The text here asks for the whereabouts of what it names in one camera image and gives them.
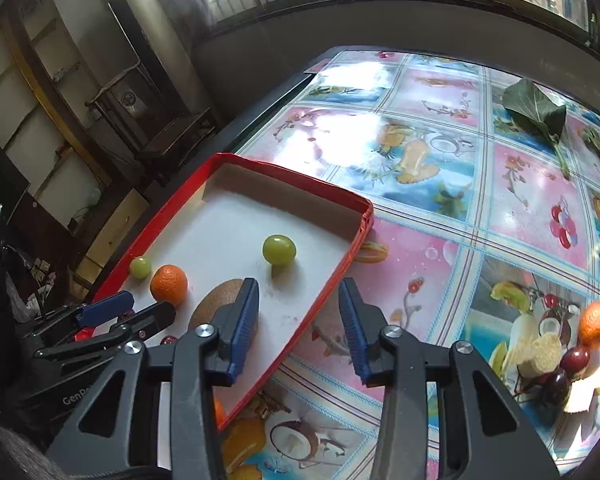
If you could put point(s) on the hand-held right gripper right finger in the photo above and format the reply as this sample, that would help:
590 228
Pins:
352 330

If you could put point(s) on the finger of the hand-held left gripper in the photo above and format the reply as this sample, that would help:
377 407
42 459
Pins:
145 320
105 306

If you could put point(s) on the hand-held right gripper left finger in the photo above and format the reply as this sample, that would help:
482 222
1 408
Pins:
242 330

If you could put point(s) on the brown kiwi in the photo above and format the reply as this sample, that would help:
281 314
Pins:
215 305

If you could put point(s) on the green grape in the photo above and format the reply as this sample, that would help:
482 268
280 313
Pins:
140 266
279 249

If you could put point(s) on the red cardboard tray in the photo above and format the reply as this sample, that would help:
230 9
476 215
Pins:
260 200

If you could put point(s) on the black television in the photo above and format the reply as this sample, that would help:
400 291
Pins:
0 175

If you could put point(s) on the broad green leaf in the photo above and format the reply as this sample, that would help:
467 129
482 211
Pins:
535 110

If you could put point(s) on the green bottle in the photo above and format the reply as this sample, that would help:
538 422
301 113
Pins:
592 27

